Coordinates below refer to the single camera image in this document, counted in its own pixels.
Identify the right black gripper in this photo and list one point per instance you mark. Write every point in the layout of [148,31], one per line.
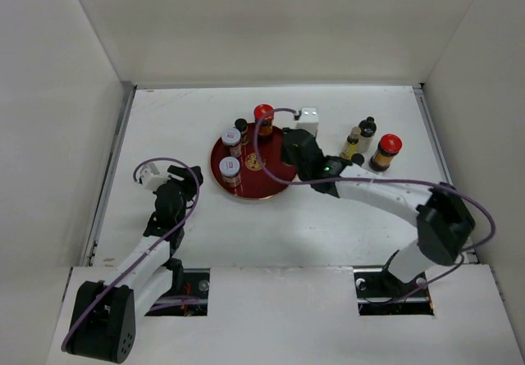
[285,156]

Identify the red lid sauce jar right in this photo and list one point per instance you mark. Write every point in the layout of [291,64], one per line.
[388,147]

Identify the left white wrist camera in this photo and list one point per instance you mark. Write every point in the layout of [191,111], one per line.
[151,178]

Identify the red round tray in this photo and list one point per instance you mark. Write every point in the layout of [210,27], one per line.
[254,184]

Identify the beige cap yellow bottle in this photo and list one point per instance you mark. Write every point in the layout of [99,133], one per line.
[351,144]

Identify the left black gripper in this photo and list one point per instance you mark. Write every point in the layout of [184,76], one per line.
[189,184]

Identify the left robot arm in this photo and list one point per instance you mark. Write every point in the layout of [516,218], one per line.
[105,312]

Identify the white lid pink jar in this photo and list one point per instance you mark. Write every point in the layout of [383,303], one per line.
[229,168]

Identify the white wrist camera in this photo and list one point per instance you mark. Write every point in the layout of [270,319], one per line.
[307,119]
[151,178]

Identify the white lid dark jar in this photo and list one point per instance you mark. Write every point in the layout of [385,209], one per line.
[231,139]

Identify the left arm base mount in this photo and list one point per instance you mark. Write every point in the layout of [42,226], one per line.
[188,295]

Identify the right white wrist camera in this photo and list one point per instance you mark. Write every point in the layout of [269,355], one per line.
[307,119]

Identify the red lid sauce jar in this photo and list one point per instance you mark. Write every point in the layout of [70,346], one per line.
[388,147]
[263,117]

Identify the small black cap spice bottle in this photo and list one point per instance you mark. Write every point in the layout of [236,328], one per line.
[243,127]

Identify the black cap dark bottle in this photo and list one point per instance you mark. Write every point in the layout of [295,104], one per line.
[368,128]

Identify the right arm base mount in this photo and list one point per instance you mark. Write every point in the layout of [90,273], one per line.
[378,293]

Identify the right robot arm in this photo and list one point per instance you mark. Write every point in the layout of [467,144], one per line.
[440,216]

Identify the red lid sauce jar back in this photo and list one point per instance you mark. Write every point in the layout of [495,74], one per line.
[263,117]

